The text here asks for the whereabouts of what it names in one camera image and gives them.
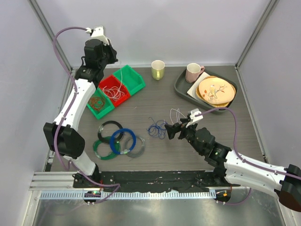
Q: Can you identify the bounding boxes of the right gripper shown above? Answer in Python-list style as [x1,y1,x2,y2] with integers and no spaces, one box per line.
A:
[165,118,204,155]

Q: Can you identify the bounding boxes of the red wire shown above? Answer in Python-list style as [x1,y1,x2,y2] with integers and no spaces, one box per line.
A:
[88,94,106,111]
[89,96,106,111]

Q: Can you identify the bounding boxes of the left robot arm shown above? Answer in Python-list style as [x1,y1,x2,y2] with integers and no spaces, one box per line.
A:
[43,39,118,188]

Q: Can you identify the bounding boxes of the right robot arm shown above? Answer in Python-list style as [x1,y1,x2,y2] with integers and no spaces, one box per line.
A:
[165,123,301,212]

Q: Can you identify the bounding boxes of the red bin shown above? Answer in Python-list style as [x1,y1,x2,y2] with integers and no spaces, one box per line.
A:
[98,75,131,107]

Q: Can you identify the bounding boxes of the white napkin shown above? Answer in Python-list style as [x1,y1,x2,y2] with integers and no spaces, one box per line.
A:
[186,72,210,99]

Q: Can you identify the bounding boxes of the dark grey tray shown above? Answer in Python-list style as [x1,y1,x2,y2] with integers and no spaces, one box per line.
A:
[174,69,238,115]

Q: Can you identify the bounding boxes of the lower wooden plate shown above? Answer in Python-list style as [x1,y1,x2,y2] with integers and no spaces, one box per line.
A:
[195,75,237,109]

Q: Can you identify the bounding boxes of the far green bin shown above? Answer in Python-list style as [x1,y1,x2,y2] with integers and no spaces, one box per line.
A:
[113,65,146,96]

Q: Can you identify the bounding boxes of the green bin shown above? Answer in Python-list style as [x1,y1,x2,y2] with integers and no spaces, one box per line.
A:
[113,65,146,96]
[87,88,115,120]

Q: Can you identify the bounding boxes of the near green bin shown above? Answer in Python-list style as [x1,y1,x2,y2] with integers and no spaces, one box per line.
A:
[87,88,115,120]

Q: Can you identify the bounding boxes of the bird pattern plate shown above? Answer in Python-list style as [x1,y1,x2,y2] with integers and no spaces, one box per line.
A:
[198,77,236,104]

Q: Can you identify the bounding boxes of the yellow-green mug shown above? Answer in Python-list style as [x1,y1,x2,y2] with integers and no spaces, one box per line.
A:
[151,60,165,81]

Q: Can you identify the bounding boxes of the pink mug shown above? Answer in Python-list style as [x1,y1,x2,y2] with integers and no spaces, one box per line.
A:
[185,63,205,83]

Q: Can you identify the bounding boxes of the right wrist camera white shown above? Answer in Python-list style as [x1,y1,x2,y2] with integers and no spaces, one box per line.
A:
[185,108,203,128]

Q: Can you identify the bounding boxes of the blue wire coil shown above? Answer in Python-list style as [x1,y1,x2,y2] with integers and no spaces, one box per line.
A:
[110,128,137,155]

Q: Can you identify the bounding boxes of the grey wire coil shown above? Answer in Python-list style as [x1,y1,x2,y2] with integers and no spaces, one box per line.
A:
[124,136,146,159]

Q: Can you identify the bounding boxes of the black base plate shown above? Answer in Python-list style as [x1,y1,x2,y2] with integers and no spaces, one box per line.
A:
[72,169,241,194]

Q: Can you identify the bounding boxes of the green wire coil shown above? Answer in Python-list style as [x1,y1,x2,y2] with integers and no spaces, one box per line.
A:
[93,136,120,161]

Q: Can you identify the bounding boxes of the black wire coil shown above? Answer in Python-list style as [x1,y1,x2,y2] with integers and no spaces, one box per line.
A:
[97,120,124,143]

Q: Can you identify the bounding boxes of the slotted cable duct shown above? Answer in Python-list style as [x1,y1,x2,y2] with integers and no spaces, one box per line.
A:
[40,190,216,200]

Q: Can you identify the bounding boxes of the left aluminium frame post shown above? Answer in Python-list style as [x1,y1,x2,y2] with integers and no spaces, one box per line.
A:
[27,0,72,72]

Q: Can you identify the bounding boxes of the aluminium frame post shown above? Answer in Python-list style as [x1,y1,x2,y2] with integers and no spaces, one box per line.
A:
[27,0,72,72]
[235,0,279,69]

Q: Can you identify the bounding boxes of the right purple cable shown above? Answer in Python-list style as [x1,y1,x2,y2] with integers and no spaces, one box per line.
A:
[199,107,301,205]

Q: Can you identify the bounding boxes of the right aluminium frame post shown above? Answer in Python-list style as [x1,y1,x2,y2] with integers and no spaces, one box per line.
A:
[235,0,279,69]

